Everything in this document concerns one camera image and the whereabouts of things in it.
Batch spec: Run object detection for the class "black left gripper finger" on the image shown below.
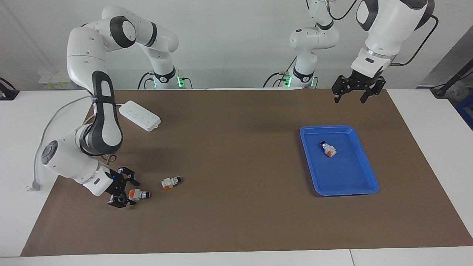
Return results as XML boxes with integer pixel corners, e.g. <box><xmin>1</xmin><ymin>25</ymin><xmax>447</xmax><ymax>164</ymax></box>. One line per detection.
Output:
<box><xmin>331</xmin><ymin>75</ymin><xmax>352</xmax><ymax>103</ymax></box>
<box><xmin>361</xmin><ymin>77</ymin><xmax>387</xmax><ymax>104</ymax></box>

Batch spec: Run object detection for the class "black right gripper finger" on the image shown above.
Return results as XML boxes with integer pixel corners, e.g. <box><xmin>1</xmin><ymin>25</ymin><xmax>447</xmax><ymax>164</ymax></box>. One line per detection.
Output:
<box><xmin>117</xmin><ymin>167</ymin><xmax>140</xmax><ymax>187</ymax></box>
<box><xmin>108</xmin><ymin>194</ymin><xmax>136</xmax><ymax>208</ymax></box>

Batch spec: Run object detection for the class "orange-tipped switch part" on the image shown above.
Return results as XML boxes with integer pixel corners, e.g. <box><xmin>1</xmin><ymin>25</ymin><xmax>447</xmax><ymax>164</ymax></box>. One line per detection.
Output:
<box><xmin>127</xmin><ymin>188</ymin><xmax>152</xmax><ymax>202</ymax></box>

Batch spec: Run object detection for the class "white orange small part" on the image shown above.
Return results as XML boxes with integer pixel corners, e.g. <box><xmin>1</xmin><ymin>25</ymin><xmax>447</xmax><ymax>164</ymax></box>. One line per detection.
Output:
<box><xmin>161</xmin><ymin>176</ymin><xmax>183</xmax><ymax>191</ymax></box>

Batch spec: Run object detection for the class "white power strip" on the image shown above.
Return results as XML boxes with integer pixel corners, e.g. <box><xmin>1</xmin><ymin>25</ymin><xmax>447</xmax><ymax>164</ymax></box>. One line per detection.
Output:
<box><xmin>119</xmin><ymin>100</ymin><xmax>161</xmax><ymax>132</ymax></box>

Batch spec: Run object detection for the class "blue crate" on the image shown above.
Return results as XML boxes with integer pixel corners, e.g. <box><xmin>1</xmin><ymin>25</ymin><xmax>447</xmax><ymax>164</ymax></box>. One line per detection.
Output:
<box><xmin>455</xmin><ymin>94</ymin><xmax>473</xmax><ymax>130</ymax></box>

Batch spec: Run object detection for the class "blue plastic tray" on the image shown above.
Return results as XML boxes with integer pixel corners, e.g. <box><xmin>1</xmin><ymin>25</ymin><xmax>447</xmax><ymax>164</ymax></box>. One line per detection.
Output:
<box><xmin>299</xmin><ymin>125</ymin><xmax>380</xmax><ymax>196</ymax></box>

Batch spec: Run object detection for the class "brown table mat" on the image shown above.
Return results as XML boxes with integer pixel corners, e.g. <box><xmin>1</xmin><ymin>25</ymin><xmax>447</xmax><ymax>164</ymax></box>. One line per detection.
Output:
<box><xmin>20</xmin><ymin>88</ymin><xmax>473</xmax><ymax>257</ymax></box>

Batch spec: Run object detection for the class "white cardboard box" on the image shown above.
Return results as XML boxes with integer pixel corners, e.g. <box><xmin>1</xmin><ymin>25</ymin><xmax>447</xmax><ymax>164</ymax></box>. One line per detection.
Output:
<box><xmin>38</xmin><ymin>71</ymin><xmax>74</xmax><ymax>90</ymax></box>

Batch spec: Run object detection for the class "black clamp base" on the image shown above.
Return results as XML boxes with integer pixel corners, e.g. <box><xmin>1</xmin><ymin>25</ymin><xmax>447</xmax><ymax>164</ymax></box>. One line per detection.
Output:
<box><xmin>0</xmin><ymin>77</ymin><xmax>20</xmax><ymax>101</ymax></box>

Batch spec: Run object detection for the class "white selector switch black knob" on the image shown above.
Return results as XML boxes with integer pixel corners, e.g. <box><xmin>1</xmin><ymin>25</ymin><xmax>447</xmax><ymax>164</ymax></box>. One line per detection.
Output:
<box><xmin>319</xmin><ymin>140</ymin><xmax>337</xmax><ymax>158</ymax></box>

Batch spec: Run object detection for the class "black base cable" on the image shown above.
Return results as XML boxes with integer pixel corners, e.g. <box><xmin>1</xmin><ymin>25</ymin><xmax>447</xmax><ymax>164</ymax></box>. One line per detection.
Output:
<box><xmin>137</xmin><ymin>71</ymin><xmax>155</xmax><ymax>90</ymax></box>
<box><xmin>263</xmin><ymin>71</ymin><xmax>288</xmax><ymax>88</ymax></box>

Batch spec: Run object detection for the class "white power strip cable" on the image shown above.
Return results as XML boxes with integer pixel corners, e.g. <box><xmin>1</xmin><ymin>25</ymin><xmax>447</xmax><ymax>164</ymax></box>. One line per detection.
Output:
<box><xmin>34</xmin><ymin>94</ymin><xmax>123</xmax><ymax>182</ymax></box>

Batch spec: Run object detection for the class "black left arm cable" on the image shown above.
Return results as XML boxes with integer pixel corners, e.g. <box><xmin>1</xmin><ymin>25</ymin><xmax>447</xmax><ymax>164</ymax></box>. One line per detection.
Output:
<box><xmin>325</xmin><ymin>0</ymin><xmax>440</xmax><ymax>67</ymax></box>

